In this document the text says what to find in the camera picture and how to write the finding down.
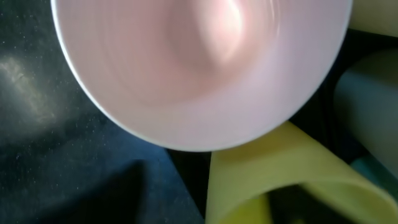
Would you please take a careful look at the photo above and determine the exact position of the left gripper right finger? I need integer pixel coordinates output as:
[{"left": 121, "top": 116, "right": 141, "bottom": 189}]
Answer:
[{"left": 267, "top": 184, "right": 355, "bottom": 224}]

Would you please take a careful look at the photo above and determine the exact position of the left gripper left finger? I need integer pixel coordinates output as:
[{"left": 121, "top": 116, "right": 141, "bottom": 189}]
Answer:
[{"left": 52, "top": 160, "right": 160, "bottom": 224}]

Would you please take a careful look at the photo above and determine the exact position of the yellow cup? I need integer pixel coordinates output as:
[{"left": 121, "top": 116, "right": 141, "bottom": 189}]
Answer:
[{"left": 204, "top": 120, "right": 398, "bottom": 224}]

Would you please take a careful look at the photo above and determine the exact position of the green cup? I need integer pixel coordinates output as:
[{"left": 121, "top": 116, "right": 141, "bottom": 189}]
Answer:
[{"left": 349, "top": 154, "right": 398, "bottom": 203}]

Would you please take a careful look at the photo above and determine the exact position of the grey cup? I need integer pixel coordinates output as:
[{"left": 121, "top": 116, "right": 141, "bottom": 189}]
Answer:
[{"left": 333, "top": 49, "right": 398, "bottom": 180}]

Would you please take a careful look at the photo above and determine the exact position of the pink cup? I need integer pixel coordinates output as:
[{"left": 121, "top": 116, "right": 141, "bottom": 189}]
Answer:
[{"left": 50, "top": 0, "right": 354, "bottom": 153}]

